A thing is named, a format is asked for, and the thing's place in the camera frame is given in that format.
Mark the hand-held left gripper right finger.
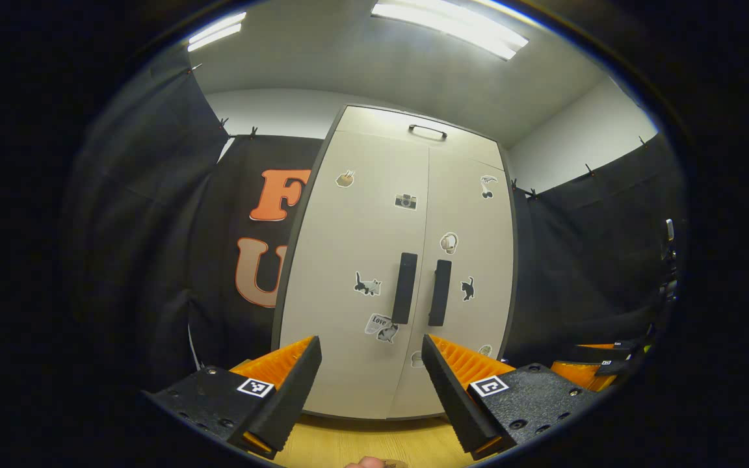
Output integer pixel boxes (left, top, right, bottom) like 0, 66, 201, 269
421, 333, 603, 461

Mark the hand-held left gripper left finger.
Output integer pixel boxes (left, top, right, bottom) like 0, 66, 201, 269
144, 335, 323, 459

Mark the black backdrop cloth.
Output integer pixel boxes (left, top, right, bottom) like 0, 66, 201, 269
503, 133, 684, 368
186, 135, 326, 371
62, 52, 229, 391

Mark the black equipment stand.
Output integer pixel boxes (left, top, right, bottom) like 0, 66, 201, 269
659, 218, 679, 306

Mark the white cabinet door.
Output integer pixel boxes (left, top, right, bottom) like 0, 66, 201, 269
388, 146, 515, 420
277, 131, 430, 417

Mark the white cabinet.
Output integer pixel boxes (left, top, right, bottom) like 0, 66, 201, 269
272, 104, 518, 421

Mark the white cabinet drawer front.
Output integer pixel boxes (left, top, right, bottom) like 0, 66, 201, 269
335, 106, 505, 171

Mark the ceiling light panel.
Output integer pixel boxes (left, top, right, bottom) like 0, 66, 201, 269
186, 12, 247, 53
370, 0, 530, 61

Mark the black door handle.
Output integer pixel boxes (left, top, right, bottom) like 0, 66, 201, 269
391, 252, 418, 325
428, 259, 453, 327

